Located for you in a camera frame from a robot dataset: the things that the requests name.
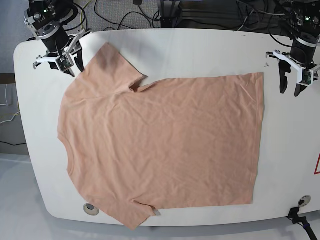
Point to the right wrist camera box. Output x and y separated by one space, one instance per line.
64 63

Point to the left table cable grommet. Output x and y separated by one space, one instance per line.
90 209

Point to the table cable grommet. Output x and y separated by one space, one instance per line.
90 209
304 201

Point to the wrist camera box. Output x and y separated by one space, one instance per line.
64 63
305 77

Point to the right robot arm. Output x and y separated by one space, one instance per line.
46 20

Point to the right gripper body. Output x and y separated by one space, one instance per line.
58 43

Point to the black aluminium frame post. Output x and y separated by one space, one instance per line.
170 13

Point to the black clamp with cable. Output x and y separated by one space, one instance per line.
294 217

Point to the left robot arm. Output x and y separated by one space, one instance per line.
301 23

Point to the right table cable grommet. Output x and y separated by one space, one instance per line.
304 201

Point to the peach pink T-shirt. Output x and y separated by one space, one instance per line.
175 143

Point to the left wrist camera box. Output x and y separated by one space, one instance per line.
305 77

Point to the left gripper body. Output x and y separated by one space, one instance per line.
300 56

